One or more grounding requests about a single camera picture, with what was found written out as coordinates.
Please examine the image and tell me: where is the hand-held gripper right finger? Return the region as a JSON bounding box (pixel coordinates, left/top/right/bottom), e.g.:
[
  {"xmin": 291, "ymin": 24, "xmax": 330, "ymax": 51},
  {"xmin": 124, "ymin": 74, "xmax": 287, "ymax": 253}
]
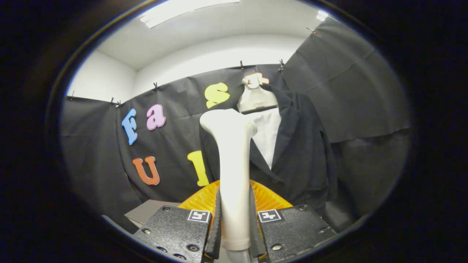
[{"xmin": 249, "ymin": 180, "xmax": 337, "ymax": 263}]

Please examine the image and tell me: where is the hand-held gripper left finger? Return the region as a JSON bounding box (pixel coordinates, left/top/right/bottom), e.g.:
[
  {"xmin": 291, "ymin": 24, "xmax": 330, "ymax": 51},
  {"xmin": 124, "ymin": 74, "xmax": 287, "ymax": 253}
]
[{"xmin": 132, "ymin": 180, "xmax": 222, "ymax": 263}]

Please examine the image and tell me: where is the white garment steamer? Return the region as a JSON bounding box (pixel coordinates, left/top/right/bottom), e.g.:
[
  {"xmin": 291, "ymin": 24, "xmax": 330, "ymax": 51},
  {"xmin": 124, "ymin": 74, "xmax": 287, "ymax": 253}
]
[{"xmin": 199, "ymin": 108, "xmax": 258, "ymax": 263}]

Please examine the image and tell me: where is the black jacket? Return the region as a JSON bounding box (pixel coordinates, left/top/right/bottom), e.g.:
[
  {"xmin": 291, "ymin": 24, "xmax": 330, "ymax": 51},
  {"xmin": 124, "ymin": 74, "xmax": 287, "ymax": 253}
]
[{"xmin": 199, "ymin": 85, "xmax": 339, "ymax": 216}]

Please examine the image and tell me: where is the grey cabinet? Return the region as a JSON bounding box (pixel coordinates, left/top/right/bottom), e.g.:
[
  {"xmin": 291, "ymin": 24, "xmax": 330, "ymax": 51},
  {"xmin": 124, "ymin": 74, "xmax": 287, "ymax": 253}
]
[{"xmin": 124, "ymin": 199, "xmax": 181, "ymax": 229}]

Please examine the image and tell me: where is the white mannequin torso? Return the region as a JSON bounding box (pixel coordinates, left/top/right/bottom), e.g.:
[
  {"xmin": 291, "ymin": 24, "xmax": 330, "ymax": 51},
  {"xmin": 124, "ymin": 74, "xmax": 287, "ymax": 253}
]
[{"xmin": 237, "ymin": 77, "xmax": 282, "ymax": 170}]

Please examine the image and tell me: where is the black backdrop cloth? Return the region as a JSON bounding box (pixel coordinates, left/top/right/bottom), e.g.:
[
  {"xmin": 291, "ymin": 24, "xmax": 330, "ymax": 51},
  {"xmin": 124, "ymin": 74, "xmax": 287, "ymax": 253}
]
[{"xmin": 60, "ymin": 16, "xmax": 412, "ymax": 234}]

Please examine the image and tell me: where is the ceiling light panel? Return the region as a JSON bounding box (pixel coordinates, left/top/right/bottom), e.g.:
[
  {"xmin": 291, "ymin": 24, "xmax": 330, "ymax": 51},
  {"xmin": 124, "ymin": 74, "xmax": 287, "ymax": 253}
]
[{"xmin": 139, "ymin": 0, "xmax": 240, "ymax": 29}]

